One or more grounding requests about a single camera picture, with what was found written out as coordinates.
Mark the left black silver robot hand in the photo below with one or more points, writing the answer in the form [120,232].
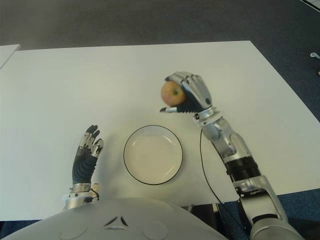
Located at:
[82,167]

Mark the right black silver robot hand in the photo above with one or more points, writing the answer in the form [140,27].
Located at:
[200,95]

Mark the red yellow apple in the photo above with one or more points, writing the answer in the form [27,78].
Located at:
[172,93]

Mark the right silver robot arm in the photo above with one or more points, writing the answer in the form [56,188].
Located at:
[237,155]

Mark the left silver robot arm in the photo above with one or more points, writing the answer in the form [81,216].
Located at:
[77,197]

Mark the white plate with black rim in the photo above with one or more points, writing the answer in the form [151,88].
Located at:
[153,155]

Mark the small beige wrist connector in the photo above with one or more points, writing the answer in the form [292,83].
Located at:
[96,190]

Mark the grey robot torso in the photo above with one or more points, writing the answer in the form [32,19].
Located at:
[125,220]

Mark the white handheld controller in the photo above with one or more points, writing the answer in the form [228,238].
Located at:
[314,55]

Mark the white neighbouring table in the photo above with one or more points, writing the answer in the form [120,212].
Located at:
[7,55]

